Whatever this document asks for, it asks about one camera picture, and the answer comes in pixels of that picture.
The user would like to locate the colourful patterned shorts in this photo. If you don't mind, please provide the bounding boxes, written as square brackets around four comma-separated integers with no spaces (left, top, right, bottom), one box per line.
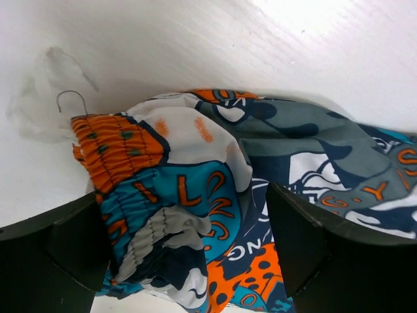
[57,89,416,312]

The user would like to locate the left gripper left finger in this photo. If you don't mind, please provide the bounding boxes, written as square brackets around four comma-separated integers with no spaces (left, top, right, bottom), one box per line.
[1,193,111,313]

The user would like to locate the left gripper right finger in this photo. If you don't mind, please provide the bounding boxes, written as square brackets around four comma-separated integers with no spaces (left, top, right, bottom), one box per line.
[266,183,416,312]

